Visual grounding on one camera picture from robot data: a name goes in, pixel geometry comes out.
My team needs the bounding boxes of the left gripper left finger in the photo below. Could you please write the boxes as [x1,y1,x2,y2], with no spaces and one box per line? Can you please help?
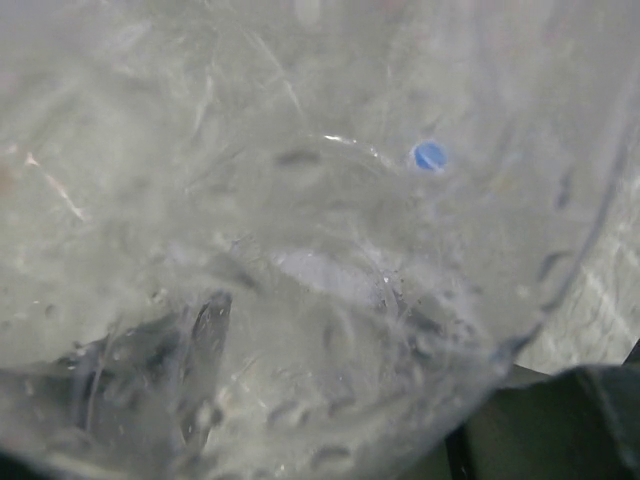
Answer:
[0,451,54,480]

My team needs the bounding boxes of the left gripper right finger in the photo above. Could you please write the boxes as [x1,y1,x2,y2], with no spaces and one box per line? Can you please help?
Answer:
[445,363,639,479]

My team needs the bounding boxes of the blue white bottle cap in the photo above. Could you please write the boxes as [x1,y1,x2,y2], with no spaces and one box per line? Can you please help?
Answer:
[410,140,448,172]

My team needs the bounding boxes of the clear plastic bottle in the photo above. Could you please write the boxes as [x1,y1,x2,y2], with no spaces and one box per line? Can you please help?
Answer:
[1,1,639,479]

